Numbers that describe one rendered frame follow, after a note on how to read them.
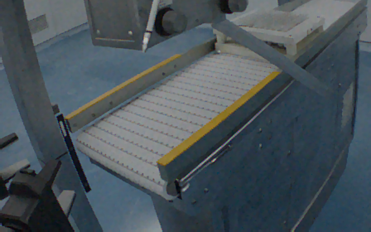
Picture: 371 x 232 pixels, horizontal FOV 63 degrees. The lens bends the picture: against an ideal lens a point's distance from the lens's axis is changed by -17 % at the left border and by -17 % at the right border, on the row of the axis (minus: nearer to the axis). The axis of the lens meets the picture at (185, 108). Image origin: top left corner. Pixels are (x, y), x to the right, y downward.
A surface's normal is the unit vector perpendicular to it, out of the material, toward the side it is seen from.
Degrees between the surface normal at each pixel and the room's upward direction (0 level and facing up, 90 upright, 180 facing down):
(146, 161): 0
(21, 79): 90
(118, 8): 90
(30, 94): 90
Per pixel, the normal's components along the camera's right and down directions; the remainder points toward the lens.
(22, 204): -0.16, -0.87
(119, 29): -0.65, 0.44
